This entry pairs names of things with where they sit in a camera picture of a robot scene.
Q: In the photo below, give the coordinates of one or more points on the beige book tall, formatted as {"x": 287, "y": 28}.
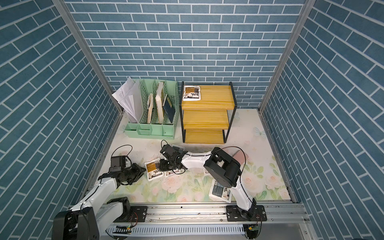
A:
{"x": 159, "y": 102}

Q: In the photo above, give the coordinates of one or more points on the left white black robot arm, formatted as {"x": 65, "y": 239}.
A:
{"x": 90, "y": 198}

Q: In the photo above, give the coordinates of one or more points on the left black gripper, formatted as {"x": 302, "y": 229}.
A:
{"x": 139, "y": 171}

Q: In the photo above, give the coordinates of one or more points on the yellow coffee bag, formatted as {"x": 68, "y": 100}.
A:
{"x": 192, "y": 93}
{"x": 154, "y": 169}

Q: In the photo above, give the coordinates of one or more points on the white papers in organizer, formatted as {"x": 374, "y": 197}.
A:
{"x": 129, "y": 97}

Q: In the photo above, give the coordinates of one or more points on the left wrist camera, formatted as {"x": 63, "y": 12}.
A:
{"x": 118, "y": 163}

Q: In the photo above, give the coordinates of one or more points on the purple coffee bag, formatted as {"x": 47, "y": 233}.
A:
{"x": 173, "y": 172}

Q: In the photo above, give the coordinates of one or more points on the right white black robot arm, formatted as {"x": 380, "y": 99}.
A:
{"x": 223, "y": 168}

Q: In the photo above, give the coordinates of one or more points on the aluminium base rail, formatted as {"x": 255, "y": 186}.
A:
{"x": 216, "y": 213}

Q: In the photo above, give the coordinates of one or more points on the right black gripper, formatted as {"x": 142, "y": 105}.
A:
{"x": 163, "y": 166}

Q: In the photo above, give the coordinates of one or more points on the green desk file organizer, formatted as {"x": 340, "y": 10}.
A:
{"x": 155, "y": 129}

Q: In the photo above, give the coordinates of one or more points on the dark blue book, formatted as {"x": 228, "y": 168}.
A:
{"x": 168, "y": 107}

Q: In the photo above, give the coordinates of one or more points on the beige book thin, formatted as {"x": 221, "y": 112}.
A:
{"x": 150, "y": 108}

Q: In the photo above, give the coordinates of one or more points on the wooden three-tier shelf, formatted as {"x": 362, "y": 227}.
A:
{"x": 209, "y": 120}

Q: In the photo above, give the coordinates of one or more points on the pink case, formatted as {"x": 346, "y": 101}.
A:
{"x": 240, "y": 157}

